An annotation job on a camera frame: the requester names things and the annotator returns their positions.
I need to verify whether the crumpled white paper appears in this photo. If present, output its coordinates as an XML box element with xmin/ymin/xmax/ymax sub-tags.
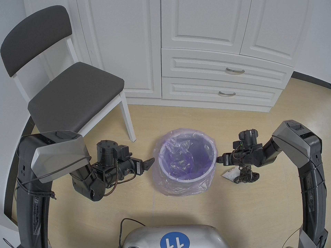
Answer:
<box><xmin>222</xmin><ymin>167</ymin><xmax>241</xmax><ymax>182</ymax></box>

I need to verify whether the purple plastic bag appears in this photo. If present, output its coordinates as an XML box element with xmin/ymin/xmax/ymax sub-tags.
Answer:
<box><xmin>153</xmin><ymin>129</ymin><xmax>216</xmax><ymax>197</ymax></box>

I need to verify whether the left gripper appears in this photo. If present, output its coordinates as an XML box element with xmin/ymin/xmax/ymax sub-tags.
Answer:
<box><xmin>117</xmin><ymin>157</ymin><xmax>156</xmax><ymax>177</ymax></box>

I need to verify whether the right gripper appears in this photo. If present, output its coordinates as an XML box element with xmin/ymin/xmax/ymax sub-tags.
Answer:
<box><xmin>222</xmin><ymin>152</ymin><xmax>240</xmax><ymax>166</ymax></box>

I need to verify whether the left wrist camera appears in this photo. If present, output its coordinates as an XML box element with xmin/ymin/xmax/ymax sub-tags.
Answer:
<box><xmin>113</xmin><ymin>145</ymin><xmax>132</xmax><ymax>162</ymax></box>

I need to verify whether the grey and white chair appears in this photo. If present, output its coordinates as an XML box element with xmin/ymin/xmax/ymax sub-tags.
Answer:
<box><xmin>0</xmin><ymin>5</ymin><xmax>137</xmax><ymax>142</ymax></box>

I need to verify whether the black cable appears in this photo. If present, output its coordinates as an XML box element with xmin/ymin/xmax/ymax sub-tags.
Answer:
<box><xmin>103</xmin><ymin>173</ymin><xmax>137</xmax><ymax>196</ymax></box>
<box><xmin>118</xmin><ymin>218</ymin><xmax>146</xmax><ymax>247</ymax></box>
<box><xmin>283</xmin><ymin>229</ymin><xmax>304</xmax><ymax>248</ymax></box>

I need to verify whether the white wardrobe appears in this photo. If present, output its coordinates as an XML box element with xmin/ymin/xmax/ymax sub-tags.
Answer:
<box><xmin>66</xmin><ymin>0</ymin><xmax>314</xmax><ymax>112</ymax></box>

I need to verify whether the white trash bin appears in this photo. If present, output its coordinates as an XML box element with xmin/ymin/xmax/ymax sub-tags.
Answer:
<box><xmin>158</xmin><ymin>131</ymin><xmax>216</xmax><ymax>182</ymax></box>

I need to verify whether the crumpled black plastic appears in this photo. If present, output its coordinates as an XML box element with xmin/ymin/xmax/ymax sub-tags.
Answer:
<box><xmin>233</xmin><ymin>166</ymin><xmax>260</xmax><ymax>184</ymax></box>

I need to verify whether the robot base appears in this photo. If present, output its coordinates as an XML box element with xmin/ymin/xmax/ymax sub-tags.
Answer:
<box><xmin>124</xmin><ymin>224</ymin><xmax>229</xmax><ymax>248</ymax></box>

